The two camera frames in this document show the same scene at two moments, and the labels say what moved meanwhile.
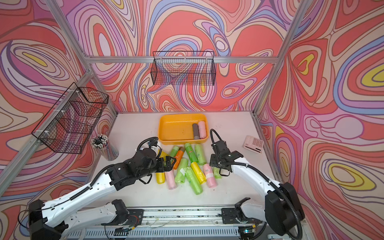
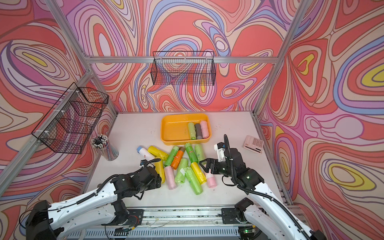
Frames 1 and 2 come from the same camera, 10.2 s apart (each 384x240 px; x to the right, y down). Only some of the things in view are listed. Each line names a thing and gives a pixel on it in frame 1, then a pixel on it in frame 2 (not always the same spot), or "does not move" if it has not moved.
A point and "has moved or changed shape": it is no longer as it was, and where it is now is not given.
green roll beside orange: [174, 151] does not move
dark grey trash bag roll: [196, 131] has moved or changed shape
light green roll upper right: [200, 153] does not move
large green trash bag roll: [195, 186] does not move
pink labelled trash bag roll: [211, 180] does not move
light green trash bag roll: [216, 172] -> [192, 131]
